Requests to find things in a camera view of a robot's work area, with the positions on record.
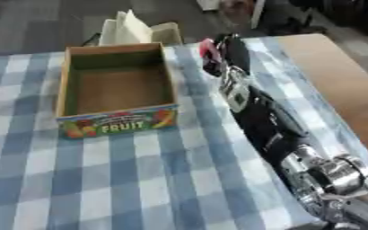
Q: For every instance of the white post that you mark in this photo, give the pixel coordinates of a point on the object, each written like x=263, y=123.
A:
x=257, y=12

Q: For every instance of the dark chair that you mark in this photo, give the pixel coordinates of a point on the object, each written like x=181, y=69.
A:
x=344, y=13

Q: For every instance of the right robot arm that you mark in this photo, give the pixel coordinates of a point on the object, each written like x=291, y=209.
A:
x=268, y=119

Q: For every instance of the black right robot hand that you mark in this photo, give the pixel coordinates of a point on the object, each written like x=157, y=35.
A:
x=238, y=52

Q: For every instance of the cream paper bag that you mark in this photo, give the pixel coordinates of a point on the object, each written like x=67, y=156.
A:
x=129, y=30

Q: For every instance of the small red object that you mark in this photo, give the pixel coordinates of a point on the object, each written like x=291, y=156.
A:
x=207, y=50

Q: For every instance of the cardboard box with fruit print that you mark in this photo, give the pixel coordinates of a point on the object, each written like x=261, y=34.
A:
x=120, y=86

